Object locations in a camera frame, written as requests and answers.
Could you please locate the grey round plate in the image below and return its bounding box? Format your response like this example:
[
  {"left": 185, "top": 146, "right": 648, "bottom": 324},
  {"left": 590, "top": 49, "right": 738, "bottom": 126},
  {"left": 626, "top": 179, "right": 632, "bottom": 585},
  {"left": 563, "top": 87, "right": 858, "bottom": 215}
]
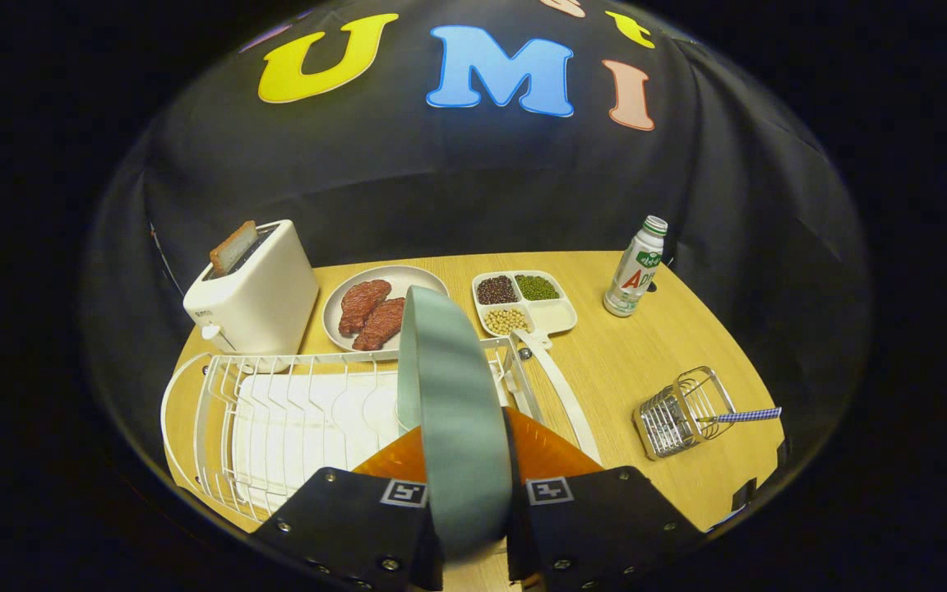
[{"left": 322, "top": 265, "right": 450, "bottom": 354}]

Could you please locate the brown toast slice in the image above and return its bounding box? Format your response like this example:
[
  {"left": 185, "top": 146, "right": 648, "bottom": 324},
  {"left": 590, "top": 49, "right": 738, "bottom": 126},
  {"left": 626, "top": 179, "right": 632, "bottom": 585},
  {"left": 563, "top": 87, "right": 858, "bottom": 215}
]
[{"left": 209, "top": 220, "right": 259, "bottom": 276}]

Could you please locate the pile of dark red beans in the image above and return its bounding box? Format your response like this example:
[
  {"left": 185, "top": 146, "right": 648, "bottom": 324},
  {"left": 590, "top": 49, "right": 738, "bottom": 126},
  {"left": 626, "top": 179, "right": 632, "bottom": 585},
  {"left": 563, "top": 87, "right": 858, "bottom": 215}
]
[{"left": 478, "top": 275, "right": 520, "bottom": 306}]

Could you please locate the white toaster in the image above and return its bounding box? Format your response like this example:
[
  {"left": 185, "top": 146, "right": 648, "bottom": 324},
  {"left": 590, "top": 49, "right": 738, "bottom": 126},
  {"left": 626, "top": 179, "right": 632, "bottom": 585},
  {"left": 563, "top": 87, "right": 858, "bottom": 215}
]
[{"left": 182, "top": 219, "right": 320, "bottom": 358}]

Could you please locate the pile of yellow soybeans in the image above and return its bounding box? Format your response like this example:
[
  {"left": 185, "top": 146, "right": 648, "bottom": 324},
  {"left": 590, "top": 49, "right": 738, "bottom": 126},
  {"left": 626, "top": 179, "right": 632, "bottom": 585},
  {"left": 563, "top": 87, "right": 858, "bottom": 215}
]
[{"left": 486, "top": 308, "right": 530, "bottom": 335}]

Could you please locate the white wire dish rack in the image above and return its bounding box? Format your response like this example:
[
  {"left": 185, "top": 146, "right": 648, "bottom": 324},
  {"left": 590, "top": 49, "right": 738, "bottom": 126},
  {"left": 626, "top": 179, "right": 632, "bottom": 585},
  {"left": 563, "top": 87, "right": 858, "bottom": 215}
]
[{"left": 160, "top": 329, "right": 602, "bottom": 527}]

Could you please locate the white green drink bottle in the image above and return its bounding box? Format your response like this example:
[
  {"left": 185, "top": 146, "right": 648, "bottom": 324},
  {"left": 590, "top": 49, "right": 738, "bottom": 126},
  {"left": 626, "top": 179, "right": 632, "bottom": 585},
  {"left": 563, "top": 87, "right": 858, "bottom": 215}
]
[{"left": 603, "top": 215, "right": 669, "bottom": 318}]

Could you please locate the pile of green beans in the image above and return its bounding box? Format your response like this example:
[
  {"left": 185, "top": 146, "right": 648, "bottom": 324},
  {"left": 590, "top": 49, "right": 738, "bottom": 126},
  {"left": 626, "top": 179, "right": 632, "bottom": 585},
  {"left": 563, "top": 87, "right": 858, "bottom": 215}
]
[{"left": 516, "top": 275, "right": 561, "bottom": 302}]

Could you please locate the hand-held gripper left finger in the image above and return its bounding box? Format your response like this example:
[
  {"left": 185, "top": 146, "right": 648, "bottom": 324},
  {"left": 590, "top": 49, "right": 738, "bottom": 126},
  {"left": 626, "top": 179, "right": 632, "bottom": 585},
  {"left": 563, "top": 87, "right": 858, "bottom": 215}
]
[{"left": 250, "top": 425, "right": 446, "bottom": 592}]

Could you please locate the red steak piece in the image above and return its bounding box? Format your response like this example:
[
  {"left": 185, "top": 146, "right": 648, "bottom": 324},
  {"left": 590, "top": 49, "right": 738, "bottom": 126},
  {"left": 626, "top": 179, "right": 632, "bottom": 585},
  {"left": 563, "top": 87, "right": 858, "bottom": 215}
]
[
  {"left": 338, "top": 280, "right": 392, "bottom": 336},
  {"left": 352, "top": 298, "right": 406, "bottom": 352}
]

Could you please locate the black backdrop cloth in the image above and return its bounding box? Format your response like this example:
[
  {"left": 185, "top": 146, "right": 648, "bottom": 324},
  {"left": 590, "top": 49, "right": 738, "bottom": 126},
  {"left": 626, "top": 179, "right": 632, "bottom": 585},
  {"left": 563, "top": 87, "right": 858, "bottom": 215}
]
[{"left": 83, "top": 0, "right": 873, "bottom": 511}]

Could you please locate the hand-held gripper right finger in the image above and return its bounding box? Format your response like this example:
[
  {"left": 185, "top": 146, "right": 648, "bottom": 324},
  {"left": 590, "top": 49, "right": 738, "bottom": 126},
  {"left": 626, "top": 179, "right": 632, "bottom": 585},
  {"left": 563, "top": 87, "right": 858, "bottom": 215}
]
[{"left": 502, "top": 406, "right": 709, "bottom": 592}]

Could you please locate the spoon with checkered handle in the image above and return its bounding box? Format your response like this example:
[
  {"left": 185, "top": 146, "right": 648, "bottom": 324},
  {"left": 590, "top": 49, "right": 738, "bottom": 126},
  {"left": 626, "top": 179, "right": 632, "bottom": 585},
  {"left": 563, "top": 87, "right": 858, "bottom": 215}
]
[{"left": 695, "top": 406, "right": 783, "bottom": 426}]

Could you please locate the white drip tray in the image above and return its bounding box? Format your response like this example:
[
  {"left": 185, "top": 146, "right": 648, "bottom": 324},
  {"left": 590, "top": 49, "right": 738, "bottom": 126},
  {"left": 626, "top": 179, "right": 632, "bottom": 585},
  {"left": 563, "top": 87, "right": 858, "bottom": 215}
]
[{"left": 231, "top": 370, "right": 515, "bottom": 515}]

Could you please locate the white divided tray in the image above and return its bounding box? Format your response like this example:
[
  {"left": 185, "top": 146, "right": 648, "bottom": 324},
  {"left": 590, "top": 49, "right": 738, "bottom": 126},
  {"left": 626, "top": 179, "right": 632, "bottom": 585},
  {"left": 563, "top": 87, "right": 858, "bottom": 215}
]
[{"left": 472, "top": 271, "right": 578, "bottom": 338}]

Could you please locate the metal wire basket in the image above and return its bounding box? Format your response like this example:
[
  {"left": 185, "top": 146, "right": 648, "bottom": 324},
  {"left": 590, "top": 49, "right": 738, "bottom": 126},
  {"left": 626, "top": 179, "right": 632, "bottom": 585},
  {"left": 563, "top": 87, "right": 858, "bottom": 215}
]
[{"left": 633, "top": 366, "right": 739, "bottom": 460}]

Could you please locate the light green plate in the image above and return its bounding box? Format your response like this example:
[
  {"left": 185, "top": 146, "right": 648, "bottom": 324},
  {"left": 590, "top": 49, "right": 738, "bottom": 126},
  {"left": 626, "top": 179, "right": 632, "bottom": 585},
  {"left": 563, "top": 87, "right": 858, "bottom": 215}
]
[{"left": 396, "top": 285, "right": 515, "bottom": 564}]

